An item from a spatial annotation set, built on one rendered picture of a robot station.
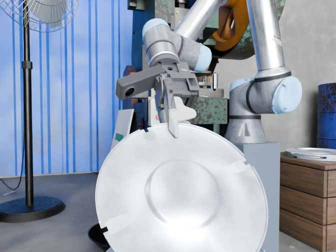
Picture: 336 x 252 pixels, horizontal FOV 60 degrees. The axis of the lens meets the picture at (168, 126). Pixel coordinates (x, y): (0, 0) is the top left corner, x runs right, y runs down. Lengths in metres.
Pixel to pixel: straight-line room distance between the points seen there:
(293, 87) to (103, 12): 2.27
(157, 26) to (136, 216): 0.47
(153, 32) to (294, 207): 1.02
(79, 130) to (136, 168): 2.32
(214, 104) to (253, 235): 1.18
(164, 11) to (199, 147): 1.26
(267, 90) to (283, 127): 2.73
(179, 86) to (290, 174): 0.92
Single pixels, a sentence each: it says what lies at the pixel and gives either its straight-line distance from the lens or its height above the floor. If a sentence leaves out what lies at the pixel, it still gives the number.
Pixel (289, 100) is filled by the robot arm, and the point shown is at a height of 0.59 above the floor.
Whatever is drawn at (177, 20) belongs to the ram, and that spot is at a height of 1.10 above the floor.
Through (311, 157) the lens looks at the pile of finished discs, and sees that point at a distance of 1.44.
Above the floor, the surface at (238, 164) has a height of 0.46.
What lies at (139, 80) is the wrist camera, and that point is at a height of 0.62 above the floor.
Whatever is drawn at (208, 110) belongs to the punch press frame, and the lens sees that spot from 1.61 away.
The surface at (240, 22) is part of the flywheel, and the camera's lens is 1.97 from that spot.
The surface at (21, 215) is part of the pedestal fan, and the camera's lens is 1.75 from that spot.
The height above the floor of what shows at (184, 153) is 0.48.
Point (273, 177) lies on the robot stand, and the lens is 1.13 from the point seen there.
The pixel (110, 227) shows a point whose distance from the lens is 0.47.
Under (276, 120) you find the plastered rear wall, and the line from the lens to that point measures 3.64.
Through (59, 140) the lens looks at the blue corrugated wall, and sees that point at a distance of 2.82.
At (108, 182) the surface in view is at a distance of 0.50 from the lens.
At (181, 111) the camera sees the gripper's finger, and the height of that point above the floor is 0.56.
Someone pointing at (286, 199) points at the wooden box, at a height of 0.16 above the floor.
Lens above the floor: 0.55
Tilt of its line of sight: 2 degrees down
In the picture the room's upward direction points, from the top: straight up
